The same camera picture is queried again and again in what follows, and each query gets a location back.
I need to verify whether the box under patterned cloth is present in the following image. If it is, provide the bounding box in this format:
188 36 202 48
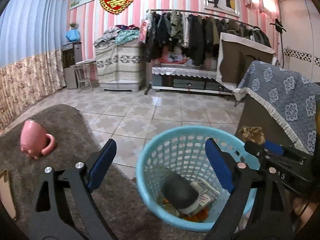
94 40 147 92

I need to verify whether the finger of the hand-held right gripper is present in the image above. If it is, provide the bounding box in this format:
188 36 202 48
244 142 269 168
264 141 310 162

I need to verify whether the grey shaggy rug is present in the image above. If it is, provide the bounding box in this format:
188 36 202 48
0 104 215 240

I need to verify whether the white lace cloth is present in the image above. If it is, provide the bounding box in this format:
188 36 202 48
152 66 218 78

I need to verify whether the white wardrobe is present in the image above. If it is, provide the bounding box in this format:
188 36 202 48
279 0 320 83

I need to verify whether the low dark media stand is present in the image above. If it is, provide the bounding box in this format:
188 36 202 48
151 66 235 96

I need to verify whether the newspaper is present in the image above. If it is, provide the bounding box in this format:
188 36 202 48
190 179 220 207

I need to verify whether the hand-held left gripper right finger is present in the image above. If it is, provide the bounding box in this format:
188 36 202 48
205 138 294 240

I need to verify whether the metal clothes rack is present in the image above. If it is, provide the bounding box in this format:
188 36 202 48
144 8 265 95

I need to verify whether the black cup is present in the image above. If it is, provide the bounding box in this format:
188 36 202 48
161 172 200 214

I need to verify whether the blue floral patterned cloth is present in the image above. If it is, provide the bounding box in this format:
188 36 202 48
234 60 320 155

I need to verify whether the light blue plastic basket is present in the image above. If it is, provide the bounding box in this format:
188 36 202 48
136 126 260 232

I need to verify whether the black coat stand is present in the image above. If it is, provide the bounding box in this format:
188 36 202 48
269 17 287 68

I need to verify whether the pink pig mug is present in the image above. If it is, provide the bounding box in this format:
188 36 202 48
20 119 56 159

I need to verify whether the flat brown cardboard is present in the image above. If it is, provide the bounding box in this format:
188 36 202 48
0 169 18 220

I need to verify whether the small folding table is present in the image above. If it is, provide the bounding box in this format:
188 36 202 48
71 59 97 93

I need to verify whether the blue and floral curtain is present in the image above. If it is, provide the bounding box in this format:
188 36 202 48
0 0 72 130

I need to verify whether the pile of clothes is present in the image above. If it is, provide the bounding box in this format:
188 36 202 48
94 24 140 47

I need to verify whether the row of hanging clothes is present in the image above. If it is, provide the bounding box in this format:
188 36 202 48
139 10 272 67

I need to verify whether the brown paper bag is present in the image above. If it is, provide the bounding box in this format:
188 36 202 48
238 126 266 145

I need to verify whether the grey water dispenser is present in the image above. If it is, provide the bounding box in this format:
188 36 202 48
62 41 83 90

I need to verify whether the dark brown cabinet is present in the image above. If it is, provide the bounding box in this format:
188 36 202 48
235 96 313 155

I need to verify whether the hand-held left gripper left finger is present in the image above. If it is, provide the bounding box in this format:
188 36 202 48
24 139 117 240

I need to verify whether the potted plant in blue wrap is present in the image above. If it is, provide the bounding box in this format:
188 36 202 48
65 22 81 43

